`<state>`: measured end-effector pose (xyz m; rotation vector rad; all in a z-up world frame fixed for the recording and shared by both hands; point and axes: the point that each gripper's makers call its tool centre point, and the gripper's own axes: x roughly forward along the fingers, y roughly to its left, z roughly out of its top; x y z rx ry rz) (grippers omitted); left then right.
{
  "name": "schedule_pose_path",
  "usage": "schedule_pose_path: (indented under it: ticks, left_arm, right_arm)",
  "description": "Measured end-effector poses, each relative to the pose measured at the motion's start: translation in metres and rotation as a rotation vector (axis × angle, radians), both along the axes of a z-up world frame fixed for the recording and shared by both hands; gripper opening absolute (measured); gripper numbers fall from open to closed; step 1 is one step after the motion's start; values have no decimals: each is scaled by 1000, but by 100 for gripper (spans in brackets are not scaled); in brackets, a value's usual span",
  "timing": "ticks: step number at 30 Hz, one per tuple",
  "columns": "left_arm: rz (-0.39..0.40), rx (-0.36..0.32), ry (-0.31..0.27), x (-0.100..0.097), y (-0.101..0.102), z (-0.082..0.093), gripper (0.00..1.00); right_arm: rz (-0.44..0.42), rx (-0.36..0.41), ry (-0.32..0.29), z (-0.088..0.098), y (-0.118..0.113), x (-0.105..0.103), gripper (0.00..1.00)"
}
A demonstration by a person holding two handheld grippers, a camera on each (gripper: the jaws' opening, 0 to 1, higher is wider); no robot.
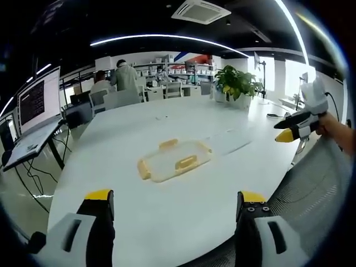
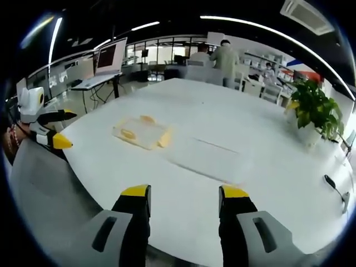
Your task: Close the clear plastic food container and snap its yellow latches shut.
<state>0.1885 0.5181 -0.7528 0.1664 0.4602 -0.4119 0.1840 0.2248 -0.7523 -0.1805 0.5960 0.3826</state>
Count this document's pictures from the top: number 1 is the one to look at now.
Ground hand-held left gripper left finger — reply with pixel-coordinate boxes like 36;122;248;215
41;189;116;267

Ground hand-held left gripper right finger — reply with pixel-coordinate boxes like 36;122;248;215
235;190;310;267

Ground clear lid with yellow buckles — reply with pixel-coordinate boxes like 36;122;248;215
137;138;212;183

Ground person's right hand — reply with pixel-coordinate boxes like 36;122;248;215
315;112;342;147

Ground black round knob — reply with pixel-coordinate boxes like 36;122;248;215
27;230;47;255

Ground white plant pot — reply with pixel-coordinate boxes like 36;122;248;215
214;90;251;111

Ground grey mesh office chair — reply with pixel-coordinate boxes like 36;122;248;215
266;136;356;255

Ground straight ceiling light strip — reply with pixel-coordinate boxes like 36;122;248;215
274;0;312;67

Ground green potted plant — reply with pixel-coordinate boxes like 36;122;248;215
214;65;264;101

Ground grey side desk with keyboard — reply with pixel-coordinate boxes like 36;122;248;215
2;118;65;172

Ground storage shelves with boxes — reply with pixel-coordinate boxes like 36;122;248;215
132;58;217;85

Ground ceiling air conditioner vent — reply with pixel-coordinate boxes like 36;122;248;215
170;0;232;26

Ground laptop on stand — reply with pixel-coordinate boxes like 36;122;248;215
16;66;62;135

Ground curved ceiling light strip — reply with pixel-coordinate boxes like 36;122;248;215
90;33;250;59

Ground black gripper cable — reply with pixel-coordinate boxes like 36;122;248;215
324;91;342;121

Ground black floor cables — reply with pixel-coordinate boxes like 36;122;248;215
13;130;73;215

